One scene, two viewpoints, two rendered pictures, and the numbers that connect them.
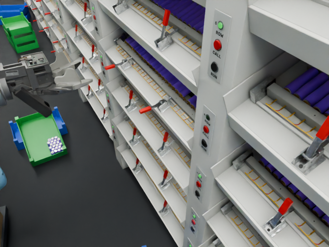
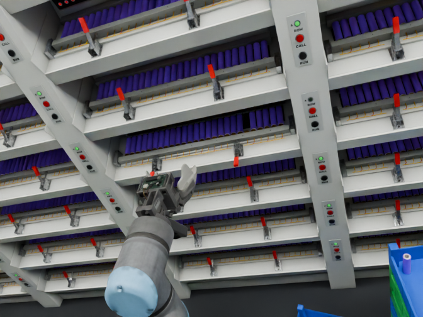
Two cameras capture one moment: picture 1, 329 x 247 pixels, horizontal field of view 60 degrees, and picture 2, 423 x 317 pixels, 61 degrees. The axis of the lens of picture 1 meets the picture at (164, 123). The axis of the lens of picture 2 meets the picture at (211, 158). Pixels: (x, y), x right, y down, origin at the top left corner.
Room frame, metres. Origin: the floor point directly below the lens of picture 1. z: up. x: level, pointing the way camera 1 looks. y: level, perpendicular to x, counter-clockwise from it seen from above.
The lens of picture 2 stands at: (0.04, 0.62, 1.37)
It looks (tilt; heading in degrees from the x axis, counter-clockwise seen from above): 36 degrees down; 320
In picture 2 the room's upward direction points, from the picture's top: 22 degrees counter-clockwise
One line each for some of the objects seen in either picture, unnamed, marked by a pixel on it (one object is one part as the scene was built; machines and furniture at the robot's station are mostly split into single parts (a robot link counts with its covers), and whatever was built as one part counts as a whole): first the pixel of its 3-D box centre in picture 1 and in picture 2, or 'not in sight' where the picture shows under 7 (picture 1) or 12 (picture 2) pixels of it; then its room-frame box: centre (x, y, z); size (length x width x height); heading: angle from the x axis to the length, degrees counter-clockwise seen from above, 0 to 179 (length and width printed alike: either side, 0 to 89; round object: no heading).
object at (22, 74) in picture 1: (27, 77); (158, 205); (0.60, 0.34, 0.88); 0.12 x 0.08 x 0.09; 120
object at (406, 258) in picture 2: not in sight; (406, 263); (0.19, 0.05, 0.52); 0.02 x 0.02 x 0.06
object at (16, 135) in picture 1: (38, 127); not in sight; (1.31, 0.80, 0.04); 0.30 x 0.20 x 0.08; 120
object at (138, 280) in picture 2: not in sight; (138, 275); (0.52, 0.49, 0.87); 0.12 x 0.09 x 0.10; 120
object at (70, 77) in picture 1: (72, 77); (186, 173); (0.61, 0.23, 0.87); 0.09 x 0.03 x 0.06; 96
